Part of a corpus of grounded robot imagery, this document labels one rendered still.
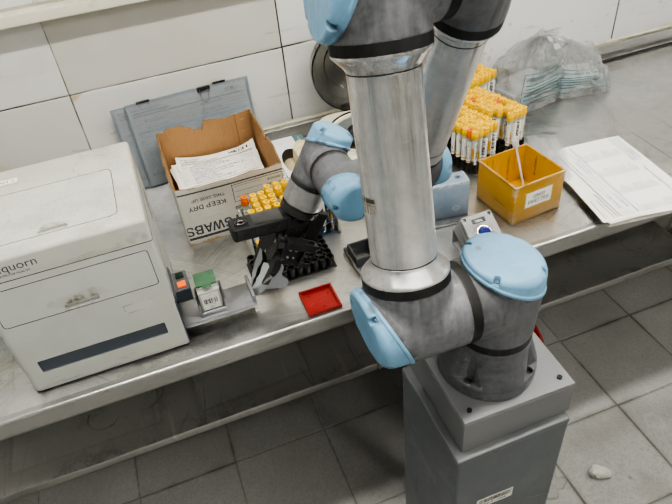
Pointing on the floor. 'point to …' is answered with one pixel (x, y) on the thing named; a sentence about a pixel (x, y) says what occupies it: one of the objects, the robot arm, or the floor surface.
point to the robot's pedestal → (475, 458)
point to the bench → (356, 347)
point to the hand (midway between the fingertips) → (253, 288)
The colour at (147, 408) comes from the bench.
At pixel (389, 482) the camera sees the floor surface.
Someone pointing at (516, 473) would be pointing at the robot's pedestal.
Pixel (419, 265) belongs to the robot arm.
